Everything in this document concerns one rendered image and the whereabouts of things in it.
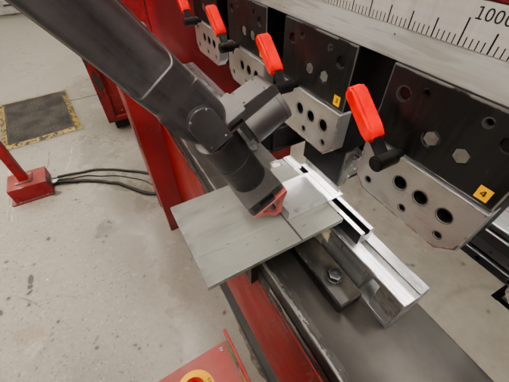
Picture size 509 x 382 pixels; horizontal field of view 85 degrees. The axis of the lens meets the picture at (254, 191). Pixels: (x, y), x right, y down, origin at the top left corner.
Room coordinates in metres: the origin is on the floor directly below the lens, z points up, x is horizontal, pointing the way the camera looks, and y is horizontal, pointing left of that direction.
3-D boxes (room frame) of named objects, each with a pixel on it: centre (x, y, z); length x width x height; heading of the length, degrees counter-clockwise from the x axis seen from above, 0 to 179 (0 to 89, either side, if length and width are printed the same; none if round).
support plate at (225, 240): (0.33, 0.00, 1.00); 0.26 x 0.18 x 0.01; 120
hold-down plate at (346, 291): (0.34, -0.10, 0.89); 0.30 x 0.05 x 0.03; 30
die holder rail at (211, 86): (0.88, 0.14, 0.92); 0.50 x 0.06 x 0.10; 30
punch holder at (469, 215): (0.25, -0.21, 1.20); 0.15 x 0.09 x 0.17; 30
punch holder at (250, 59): (0.60, -0.02, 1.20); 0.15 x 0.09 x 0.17; 30
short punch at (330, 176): (0.40, -0.13, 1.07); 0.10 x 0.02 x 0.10; 30
